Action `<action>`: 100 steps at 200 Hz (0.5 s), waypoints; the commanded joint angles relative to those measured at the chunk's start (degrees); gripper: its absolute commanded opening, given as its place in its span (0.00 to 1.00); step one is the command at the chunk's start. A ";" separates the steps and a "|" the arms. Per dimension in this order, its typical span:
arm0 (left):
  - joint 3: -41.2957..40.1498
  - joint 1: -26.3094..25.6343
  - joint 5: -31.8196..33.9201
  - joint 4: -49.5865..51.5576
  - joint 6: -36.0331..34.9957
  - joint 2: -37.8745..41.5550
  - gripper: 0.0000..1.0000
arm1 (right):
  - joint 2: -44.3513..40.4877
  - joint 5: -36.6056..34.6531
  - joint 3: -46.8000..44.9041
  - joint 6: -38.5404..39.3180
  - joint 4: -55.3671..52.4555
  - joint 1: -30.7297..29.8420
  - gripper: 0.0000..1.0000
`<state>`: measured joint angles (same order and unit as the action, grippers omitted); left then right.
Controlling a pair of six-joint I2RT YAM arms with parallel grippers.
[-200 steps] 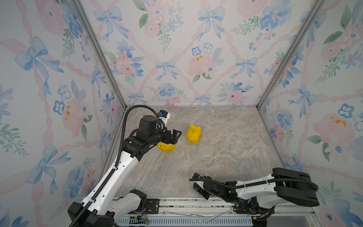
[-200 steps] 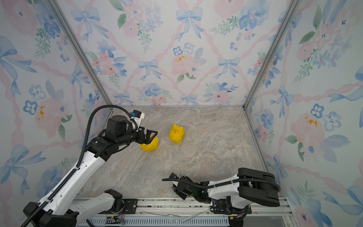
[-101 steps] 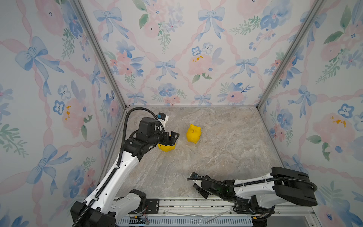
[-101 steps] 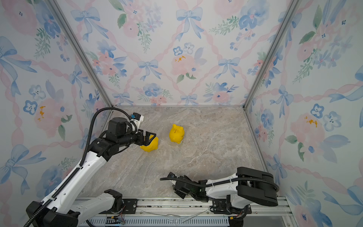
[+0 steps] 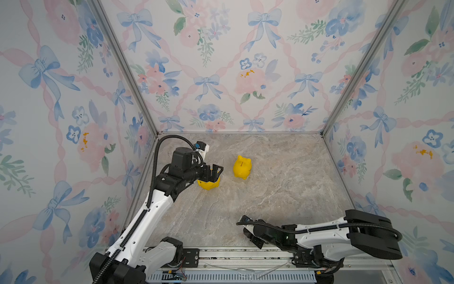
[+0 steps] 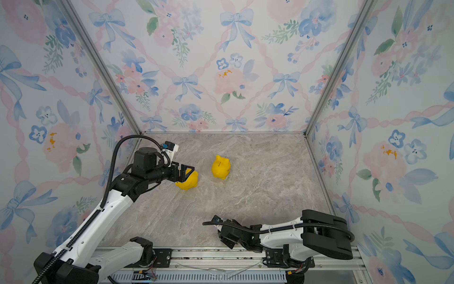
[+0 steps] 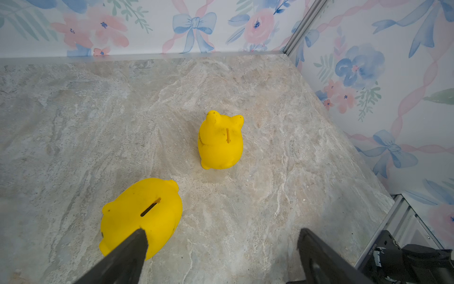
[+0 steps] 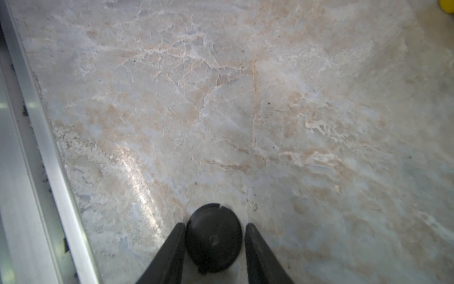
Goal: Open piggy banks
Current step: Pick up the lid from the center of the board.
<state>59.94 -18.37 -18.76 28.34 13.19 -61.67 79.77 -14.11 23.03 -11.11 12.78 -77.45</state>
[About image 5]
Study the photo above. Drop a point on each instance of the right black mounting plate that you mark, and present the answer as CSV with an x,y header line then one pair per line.
x,y
314,259

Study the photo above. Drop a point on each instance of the right aluminium corner post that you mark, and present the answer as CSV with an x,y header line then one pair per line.
x,y
379,38

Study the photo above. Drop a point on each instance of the yellow piggy bank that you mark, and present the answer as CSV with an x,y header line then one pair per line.
x,y
242,167
209,185

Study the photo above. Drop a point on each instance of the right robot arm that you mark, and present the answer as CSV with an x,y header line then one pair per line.
x,y
326,245

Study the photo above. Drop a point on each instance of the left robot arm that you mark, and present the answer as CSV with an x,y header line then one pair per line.
x,y
128,261

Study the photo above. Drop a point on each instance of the left aluminium corner post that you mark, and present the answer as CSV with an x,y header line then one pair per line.
x,y
111,38

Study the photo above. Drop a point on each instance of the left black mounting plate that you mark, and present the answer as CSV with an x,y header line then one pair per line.
x,y
187,258

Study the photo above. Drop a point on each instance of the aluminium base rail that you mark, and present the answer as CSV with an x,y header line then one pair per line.
x,y
250,265

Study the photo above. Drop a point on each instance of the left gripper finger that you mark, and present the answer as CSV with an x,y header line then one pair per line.
x,y
218,172
212,173

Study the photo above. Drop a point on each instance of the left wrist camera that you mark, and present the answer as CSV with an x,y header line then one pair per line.
x,y
202,148

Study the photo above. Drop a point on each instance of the black mounting plate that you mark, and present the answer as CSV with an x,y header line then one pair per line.
x,y
314,259
187,258

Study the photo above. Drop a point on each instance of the aluminium corner post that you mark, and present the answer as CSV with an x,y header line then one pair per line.
x,y
111,38
379,38

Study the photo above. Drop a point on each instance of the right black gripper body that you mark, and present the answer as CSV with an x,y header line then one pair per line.
x,y
275,244

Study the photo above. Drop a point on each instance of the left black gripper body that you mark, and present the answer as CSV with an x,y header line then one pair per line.
x,y
197,173

